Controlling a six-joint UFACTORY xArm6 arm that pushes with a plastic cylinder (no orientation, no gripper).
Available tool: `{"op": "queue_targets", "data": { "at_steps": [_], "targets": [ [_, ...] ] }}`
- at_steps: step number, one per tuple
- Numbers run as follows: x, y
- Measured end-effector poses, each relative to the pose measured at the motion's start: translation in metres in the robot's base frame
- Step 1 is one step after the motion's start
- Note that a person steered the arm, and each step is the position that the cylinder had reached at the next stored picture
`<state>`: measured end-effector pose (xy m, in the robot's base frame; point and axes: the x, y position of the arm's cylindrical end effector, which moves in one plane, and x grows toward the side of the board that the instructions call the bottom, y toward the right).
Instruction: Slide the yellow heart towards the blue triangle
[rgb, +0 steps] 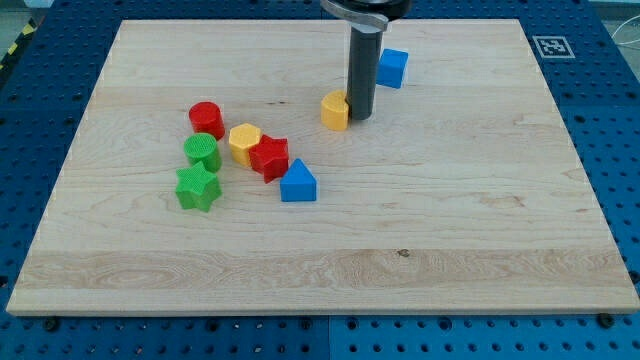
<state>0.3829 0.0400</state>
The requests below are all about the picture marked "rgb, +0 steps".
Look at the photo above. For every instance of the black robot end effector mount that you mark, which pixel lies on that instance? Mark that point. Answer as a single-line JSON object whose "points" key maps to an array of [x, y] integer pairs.
{"points": [[367, 15]]}

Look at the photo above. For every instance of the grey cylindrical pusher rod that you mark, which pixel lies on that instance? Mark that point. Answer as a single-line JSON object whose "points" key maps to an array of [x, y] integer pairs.
{"points": [[364, 53]]}

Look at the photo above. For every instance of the yellow heart block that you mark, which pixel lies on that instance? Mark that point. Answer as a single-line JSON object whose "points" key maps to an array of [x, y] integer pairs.
{"points": [[335, 111]]}

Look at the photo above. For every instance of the blue triangle block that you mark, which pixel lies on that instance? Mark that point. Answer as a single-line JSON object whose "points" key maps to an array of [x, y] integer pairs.
{"points": [[298, 183]]}

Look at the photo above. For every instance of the blue cube block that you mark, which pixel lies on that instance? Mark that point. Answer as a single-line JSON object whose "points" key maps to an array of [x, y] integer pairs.
{"points": [[391, 68]]}

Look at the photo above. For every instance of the red star block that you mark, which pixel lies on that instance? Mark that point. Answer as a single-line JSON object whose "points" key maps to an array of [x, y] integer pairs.
{"points": [[270, 157]]}

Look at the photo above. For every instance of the yellow hexagon block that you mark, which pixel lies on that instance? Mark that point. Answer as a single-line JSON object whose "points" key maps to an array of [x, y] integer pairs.
{"points": [[242, 138]]}

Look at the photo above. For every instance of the red cylinder block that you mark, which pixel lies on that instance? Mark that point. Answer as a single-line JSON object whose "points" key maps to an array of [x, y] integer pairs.
{"points": [[206, 117]]}

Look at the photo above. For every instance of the white fiducial marker tag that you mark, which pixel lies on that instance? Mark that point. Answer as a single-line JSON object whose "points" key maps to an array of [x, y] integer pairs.
{"points": [[553, 47]]}

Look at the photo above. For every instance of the wooden board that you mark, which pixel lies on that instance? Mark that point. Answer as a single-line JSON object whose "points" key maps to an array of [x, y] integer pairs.
{"points": [[463, 194]]}

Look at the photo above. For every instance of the green cylinder block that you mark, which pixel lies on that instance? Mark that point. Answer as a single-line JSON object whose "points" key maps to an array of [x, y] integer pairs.
{"points": [[203, 147]]}

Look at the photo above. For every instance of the green star block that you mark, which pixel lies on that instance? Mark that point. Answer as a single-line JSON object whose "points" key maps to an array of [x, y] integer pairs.
{"points": [[197, 187]]}

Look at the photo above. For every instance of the black bolt right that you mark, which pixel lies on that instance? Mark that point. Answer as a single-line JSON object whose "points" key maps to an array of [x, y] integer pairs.
{"points": [[605, 320]]}

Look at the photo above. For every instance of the black bolt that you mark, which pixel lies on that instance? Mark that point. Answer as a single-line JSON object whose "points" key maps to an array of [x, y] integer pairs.
{"points": [[50, 324], [605, 320]]}

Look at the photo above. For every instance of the black bolt left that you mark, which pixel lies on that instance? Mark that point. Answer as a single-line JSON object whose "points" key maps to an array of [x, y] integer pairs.
{"points": [[50, 324]]}

